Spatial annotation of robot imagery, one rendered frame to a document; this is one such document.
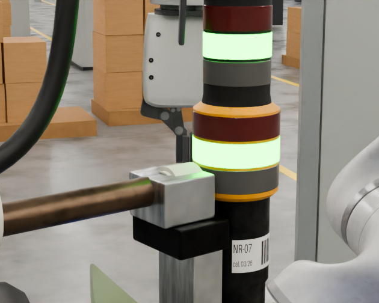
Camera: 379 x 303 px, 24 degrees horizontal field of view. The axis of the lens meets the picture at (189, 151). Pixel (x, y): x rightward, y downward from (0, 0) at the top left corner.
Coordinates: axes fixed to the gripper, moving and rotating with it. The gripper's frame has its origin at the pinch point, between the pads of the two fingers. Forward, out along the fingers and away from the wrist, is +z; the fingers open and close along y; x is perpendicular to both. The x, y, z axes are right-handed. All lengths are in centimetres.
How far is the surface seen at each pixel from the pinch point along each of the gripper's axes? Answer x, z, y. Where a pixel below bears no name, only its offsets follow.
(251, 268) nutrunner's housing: 53, -6, -1
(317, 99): -128, 15, -38
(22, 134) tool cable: 58, -14, 9
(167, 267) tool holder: 53, -6, 3
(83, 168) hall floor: -576, 141, 60
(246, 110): 53, -14, -1
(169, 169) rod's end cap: 54, -11, 3
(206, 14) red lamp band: 52, -18, 1
